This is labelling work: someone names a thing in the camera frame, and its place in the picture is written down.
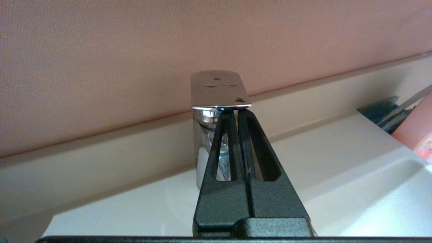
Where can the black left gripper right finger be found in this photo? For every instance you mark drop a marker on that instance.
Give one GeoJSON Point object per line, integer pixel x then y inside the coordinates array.
{"type": "Point", "coordinates": [273, 206]}

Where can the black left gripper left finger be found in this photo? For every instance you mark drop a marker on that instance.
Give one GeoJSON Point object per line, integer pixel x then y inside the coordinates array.
{"type": "Point", "coordinates": [219, 209]}

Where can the chrome faucet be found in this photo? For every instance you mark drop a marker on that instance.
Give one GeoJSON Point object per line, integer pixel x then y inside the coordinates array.
{"type": "Point", "coordinates": [216, 91]}

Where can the white sink basin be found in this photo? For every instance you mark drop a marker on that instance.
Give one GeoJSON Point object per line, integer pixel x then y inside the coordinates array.
{"type": "Point", "coordinates": [371, 189]}

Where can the dark teal small tray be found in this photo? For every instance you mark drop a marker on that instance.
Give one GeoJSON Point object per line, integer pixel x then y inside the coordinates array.
{"type": "Point", "coordinates": [378, 111]}

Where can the pink soap pump bottle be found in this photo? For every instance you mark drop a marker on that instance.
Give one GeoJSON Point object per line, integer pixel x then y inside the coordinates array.
{"type": "Point", "coordinates": [416, 135]}

